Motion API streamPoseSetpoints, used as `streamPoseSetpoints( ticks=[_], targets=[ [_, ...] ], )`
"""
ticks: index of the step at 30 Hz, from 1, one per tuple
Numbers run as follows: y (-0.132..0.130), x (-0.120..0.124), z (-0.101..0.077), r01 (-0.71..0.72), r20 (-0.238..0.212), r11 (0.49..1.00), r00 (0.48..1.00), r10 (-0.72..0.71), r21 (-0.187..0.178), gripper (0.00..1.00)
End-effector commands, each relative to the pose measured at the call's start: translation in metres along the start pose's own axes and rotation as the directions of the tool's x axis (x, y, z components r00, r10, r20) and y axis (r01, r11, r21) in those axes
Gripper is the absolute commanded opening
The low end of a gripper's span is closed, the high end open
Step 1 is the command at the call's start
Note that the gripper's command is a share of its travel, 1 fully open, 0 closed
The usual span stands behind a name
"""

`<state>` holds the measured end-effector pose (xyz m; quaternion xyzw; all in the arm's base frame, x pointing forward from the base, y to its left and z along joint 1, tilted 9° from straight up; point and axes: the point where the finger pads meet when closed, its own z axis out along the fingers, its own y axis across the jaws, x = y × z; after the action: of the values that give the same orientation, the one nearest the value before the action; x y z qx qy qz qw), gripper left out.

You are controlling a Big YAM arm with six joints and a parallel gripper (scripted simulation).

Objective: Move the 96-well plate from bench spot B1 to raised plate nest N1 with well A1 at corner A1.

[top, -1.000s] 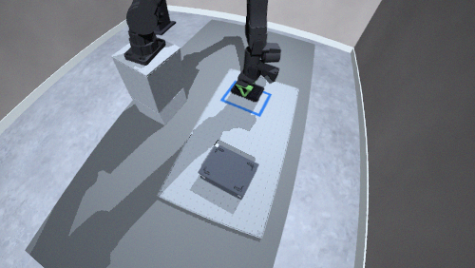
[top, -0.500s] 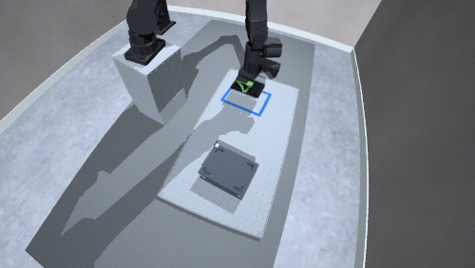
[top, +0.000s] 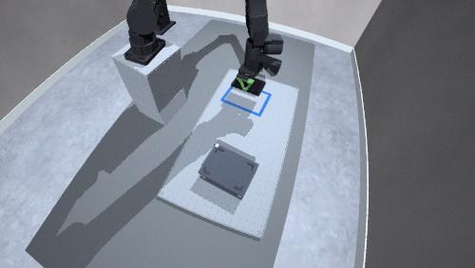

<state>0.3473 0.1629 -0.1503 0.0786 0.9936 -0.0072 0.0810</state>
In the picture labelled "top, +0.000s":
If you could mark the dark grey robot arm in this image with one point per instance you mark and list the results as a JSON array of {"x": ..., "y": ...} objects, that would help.
[{"x": 143, "y": 18}]

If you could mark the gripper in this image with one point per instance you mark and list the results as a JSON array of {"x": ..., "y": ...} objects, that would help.
[{"x": 244, "y": 70}]

